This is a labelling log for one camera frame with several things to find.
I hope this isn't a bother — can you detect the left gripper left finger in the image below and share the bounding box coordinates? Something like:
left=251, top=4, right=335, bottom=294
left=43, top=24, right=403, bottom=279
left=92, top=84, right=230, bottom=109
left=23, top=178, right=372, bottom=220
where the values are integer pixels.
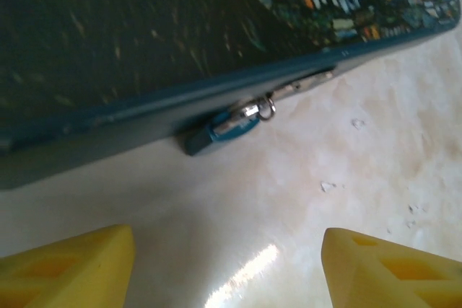
left=0, top=224, right=136, bottom=308

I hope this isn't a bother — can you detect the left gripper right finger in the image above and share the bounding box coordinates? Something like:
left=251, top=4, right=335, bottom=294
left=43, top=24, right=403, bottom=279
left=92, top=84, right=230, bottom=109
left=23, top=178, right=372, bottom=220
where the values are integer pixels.
left=321, top=227, right=462, bottom=308

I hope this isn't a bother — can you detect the starry night painted tin box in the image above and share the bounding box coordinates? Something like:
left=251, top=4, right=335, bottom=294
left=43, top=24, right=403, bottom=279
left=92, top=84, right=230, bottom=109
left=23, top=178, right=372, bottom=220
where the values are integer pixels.
left=0, top=0, right=462, bottom=190

